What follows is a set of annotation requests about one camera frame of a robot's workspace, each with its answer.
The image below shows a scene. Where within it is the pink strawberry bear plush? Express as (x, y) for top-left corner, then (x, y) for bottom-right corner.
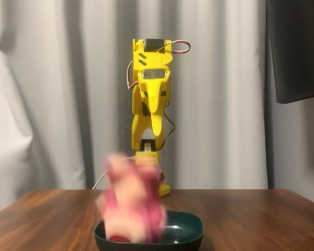
(98, 151), (170, 243)

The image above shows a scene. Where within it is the black monitor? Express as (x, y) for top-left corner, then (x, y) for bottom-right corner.
(265, 0), (314, 105)

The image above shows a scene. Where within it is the white power cable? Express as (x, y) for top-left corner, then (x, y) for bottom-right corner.
(91, 156), (136, 190)

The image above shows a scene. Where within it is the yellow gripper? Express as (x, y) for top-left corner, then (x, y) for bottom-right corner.
(137, 66), (173, 137)

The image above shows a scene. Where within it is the dark green plastic bin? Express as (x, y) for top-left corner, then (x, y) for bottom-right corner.
(94, 209), (204, 251)

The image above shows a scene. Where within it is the light grey curtain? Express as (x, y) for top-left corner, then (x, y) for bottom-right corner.
(0, 0), (275, 218)

